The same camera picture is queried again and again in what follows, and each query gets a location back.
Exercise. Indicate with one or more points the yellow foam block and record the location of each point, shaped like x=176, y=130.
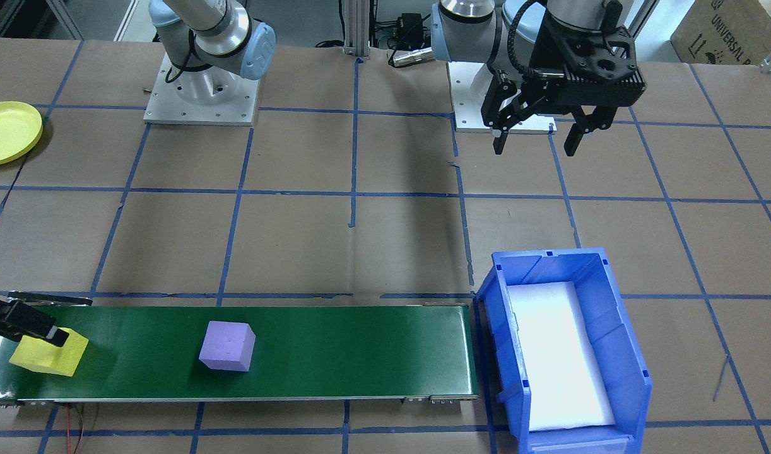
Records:
x=45, y=362

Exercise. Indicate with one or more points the purple foam block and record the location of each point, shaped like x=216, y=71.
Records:
x=228, y=347

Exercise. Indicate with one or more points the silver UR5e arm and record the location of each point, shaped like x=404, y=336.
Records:
x=202, y=25
x=464, y=28

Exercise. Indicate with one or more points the yellow round plate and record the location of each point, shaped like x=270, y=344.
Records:
x=7, y=132

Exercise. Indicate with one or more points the silver metal cylinder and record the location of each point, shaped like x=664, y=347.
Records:
x=414, y=57

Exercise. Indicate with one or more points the black power adapter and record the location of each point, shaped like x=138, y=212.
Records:
x=411, y=25

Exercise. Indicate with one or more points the brown cardboard box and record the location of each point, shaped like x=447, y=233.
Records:
x=726, y=31

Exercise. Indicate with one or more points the blue plastic storage bin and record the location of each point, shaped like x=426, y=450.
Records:
x=625, y=353

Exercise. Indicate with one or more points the white foam pad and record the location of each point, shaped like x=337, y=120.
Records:
x=562, y=359

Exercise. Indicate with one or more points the green conveyor belt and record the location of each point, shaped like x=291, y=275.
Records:
x=329, y=353

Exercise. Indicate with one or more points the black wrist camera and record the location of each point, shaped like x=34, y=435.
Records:
x=603, y=91

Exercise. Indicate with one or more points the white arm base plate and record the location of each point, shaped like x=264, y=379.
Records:
x=470, y=120
x=171, y=113

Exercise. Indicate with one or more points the upright aluminium profile post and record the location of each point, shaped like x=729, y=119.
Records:
x=355, y=28

